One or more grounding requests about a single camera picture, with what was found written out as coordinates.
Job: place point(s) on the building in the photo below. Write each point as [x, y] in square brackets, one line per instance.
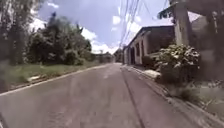
[213, 50]

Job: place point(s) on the green bush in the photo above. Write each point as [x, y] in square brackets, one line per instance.
[176, 58]

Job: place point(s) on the pale house with dark roof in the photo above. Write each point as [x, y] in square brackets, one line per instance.
[150, 40]

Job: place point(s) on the grass verge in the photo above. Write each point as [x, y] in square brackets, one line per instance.
[40, 70]

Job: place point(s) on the row of trees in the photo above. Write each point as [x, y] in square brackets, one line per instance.
[56, 40]

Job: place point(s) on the concrete pole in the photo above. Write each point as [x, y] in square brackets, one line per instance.
[182, 26]

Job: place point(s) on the overgrown verge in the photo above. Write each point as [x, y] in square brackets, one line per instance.
[206, 96]

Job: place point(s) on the grey concrete road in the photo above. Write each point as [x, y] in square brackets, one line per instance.
[90, 100]

